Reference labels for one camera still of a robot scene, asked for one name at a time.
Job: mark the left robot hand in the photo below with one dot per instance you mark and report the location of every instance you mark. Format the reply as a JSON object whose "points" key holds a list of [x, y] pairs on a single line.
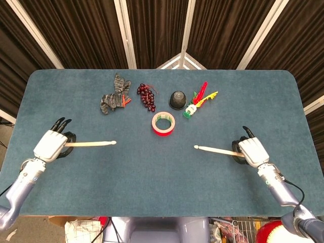
{"points": [[49, 146]]}

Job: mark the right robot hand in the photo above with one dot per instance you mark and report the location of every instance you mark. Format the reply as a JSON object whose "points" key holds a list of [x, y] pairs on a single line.
{"points": [[254, 152]]}

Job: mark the pale wooden drumstick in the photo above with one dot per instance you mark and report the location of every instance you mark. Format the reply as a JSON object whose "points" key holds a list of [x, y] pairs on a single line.
{"points": [[217, 150], [93, 143]]}

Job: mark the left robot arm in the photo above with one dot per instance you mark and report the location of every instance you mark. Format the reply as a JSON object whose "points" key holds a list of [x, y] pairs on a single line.
{"points": [[21, 187]]}

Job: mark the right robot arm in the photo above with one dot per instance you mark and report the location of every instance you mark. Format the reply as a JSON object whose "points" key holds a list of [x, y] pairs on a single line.
{"points": [[281, 192]]}

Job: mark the brown cardboard box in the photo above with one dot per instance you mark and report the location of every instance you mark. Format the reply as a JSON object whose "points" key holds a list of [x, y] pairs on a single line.
{"points": [[59, 220]]}

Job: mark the colourful feather shuttlecock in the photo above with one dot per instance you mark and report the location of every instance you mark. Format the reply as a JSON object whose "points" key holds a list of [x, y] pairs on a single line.
{"points": [[191, 110]]}

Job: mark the brown pleated curtain panel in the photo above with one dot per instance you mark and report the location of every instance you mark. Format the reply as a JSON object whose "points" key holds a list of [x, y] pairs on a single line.
{"points": [[157, 30], [83, 33], [303, 50], [15, 63], [222, 30]]}

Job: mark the white checked cloth bag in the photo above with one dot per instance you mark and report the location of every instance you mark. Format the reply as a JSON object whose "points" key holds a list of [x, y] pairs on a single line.
{"points": [[81, 231]]}

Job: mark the small red plastic item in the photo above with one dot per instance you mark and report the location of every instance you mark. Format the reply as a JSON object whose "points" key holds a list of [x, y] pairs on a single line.
{"points": [[103, 220]]}

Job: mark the black faceted dice cup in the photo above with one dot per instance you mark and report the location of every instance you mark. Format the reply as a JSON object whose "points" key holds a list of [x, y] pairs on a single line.
{"points": [[178, 100]]}

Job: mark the red tape roll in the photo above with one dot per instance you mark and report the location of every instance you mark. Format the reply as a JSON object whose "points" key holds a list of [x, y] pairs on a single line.
{"points": [[163, 132]]}

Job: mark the white paper scrap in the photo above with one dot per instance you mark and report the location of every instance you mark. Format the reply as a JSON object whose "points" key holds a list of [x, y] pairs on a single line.
{"points": [[11, 234]]}

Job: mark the blue carpet table cover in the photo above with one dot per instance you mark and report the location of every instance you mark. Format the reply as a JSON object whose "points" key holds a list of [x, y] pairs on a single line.
{"points": [[152, 182]]}

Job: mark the dark red grape bunch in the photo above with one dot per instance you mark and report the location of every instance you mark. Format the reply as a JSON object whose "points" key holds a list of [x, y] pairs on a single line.
{"points": [[148, 97]]}

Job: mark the white triangular screen base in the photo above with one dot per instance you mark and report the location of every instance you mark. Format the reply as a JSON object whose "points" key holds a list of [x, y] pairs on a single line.
{"points": [[181, 57]]}

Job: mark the grey robot torso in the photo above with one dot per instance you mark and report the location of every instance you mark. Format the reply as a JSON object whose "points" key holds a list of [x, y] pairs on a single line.
{"points": [[157, 230]]}

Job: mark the white screen frame post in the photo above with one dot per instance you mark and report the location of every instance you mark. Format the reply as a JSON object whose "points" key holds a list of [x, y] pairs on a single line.
{"points": [[49, 50], [188, 25], [315, 105], [131, 54], [253, 50], [6, 116]]}

